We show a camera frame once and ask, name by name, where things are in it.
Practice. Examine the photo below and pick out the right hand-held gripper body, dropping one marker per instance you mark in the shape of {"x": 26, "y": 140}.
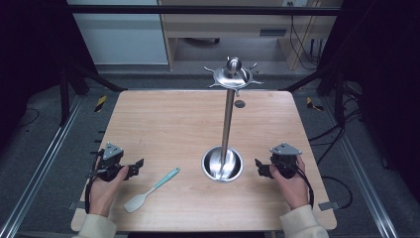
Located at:
{"x": 284, "y": 162}

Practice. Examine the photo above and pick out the steel utensil rack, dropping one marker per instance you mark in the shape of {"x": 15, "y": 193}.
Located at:
{"x": 227, "y": 125}

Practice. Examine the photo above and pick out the dark curtain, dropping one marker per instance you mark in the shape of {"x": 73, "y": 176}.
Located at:
{"x": 29, "y": 49}
{"x": 383, "y": 82}

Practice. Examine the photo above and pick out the person's right hand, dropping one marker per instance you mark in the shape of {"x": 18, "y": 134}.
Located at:
{"x": 292, "y": 190}

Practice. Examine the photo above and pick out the dark round table grommet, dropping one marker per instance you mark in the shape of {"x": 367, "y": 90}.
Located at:
{"x": 240, "y": 104}

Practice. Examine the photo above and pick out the person's left hand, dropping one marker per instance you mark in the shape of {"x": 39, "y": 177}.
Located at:
{"x": 105, "y": 193}

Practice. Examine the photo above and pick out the black horizontal frame bar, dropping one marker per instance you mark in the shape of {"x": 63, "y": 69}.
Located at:
{"x": 198, "y": 10}

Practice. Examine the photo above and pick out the aluminium floor rail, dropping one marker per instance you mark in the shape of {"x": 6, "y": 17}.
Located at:
{"x": 43, "y": 165}
{"x": 363, "y": 178}

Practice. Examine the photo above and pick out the grey table bracket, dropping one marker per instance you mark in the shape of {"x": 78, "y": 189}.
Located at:
{"x": 328, "y": 205}

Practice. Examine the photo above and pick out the white cabinet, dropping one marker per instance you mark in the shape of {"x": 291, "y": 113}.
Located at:
{"x": 122, "y": 36}

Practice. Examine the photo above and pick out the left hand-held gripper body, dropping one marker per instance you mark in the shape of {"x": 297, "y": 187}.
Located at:
{"x": 111, "y": 155}

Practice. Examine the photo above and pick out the black frame leg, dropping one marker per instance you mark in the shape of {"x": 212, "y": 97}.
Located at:
{"x": 64, "y": 95}
{"x": 338, "y": 95}

